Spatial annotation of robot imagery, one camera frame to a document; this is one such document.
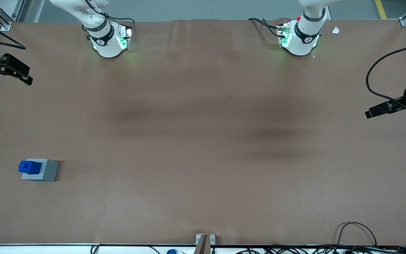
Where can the white paper scrap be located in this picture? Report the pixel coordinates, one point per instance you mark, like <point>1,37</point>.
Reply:
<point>336,30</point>

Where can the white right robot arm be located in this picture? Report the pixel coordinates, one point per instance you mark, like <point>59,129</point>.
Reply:
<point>106,46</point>

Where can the gray metal bracket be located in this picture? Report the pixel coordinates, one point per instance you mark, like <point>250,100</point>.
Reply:
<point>213,240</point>

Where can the blue round cap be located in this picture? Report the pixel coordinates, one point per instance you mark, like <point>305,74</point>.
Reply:
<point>172,252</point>

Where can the blue plastic part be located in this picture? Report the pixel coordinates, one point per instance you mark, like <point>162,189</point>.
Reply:
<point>30,166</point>

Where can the yellow floor tape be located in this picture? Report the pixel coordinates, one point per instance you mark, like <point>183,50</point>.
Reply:
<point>380,8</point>

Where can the gray square base block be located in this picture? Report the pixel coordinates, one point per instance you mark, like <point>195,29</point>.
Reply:
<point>49,171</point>

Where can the brown paper table cover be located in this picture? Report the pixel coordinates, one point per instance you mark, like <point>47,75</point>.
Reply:
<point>203,141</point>

